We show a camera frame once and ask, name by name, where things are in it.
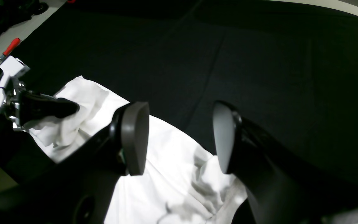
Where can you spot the black table cloth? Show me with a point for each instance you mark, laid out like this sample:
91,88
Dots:
290,68

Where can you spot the red handled screwdriver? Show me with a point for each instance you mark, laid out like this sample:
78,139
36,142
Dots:
10,48

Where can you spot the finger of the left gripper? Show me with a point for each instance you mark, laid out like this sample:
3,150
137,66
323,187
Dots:
36,106

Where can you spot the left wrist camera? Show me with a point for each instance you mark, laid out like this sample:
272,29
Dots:
11,68

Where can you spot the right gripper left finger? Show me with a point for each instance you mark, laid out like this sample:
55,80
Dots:
79,189

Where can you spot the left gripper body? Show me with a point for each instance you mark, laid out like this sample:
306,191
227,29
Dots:
12,96

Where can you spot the white t-shirt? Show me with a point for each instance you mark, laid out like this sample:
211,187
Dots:
182,182

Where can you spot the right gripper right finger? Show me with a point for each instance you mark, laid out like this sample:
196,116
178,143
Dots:
281,187

